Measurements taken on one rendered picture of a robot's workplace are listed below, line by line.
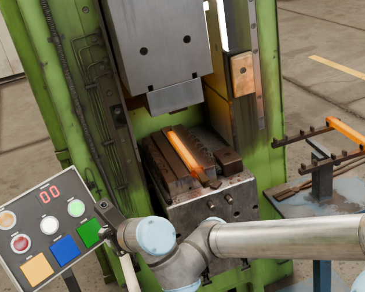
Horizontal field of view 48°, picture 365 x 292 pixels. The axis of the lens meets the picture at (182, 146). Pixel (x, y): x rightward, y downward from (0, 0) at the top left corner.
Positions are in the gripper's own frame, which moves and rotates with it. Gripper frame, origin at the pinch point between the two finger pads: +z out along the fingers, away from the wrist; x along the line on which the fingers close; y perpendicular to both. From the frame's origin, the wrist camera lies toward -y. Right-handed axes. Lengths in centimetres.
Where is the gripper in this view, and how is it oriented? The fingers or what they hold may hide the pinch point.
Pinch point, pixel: (102, 228)
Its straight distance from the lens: 132.6
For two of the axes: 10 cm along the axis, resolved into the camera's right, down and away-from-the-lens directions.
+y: 4.8, 8.7, 1.1
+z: -5.1, 1.8, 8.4
